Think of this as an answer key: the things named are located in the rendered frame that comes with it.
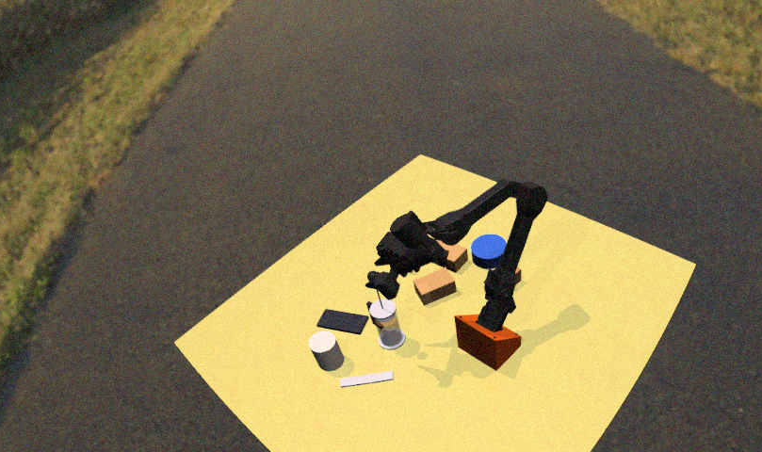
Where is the blue short cylinder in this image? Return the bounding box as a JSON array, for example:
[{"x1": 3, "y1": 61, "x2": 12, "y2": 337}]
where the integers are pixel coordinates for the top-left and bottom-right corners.
[{"x1": 471, "y1": 234, "x2": 507, "y2": 269}]

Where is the dark grey flat rectangular mat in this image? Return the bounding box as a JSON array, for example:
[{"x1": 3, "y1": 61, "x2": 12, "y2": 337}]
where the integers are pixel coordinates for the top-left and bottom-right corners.
[{"x1": 316, "y1": 309, "x2": 369, "y2": 334}]

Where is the glass french press with black plunger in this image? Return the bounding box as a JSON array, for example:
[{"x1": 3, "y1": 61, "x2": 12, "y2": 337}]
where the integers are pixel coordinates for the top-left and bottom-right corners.
[{"x1": 366, "y1": 271, "x2": 406, "y2": 349}]

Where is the grey cylinder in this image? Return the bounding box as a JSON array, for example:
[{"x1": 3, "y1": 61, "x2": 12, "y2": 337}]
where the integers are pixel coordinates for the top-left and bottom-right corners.
[{"x1": 308, "y1": 331, "x2": 344, "y2": 371}]

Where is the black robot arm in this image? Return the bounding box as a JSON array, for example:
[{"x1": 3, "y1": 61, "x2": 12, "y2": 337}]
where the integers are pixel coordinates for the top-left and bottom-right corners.
[{"x1": 376, "y1": 178, "x2": 548, "y2": 332}]

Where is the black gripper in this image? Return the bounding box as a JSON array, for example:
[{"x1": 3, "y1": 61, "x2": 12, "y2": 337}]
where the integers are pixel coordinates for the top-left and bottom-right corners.
[{"x1": 365, "y1": 247, "x2": 421, "y2": 300}]

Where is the white flat bar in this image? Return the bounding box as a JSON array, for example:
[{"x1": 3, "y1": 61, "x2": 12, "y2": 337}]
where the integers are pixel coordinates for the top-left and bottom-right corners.
[{"x1": 340, "y1": 371, "x2": 393, "y2": 388}]

